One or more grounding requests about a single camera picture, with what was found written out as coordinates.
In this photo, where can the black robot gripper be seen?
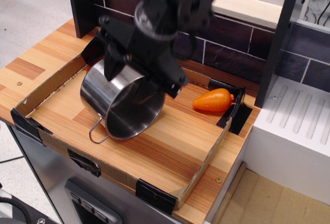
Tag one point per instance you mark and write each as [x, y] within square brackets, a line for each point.
[145, 45]

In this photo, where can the white ridged drainboard sink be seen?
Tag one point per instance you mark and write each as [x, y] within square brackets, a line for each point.
[289, 142]

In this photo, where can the orange plastic toy carrot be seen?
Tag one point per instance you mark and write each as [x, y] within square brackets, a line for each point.
[217, 100]

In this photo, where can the dark grey left post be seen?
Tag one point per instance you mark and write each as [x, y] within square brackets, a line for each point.
[83, 16]

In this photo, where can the dark grey right post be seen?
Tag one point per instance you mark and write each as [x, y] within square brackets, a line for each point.
[290, 13]

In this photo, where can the stainless steel pot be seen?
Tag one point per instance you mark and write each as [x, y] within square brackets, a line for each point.
[113, 102]

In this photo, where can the grey oven control panel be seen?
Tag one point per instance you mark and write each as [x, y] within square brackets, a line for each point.
[88, 208]

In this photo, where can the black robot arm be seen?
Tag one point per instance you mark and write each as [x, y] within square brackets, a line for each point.
[192, 15]

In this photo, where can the dark grey post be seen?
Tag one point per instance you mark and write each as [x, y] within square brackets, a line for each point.
[290, 13]
[83, 16]

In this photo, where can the light wooden shelf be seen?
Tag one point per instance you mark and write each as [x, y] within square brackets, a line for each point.
[252, 11]

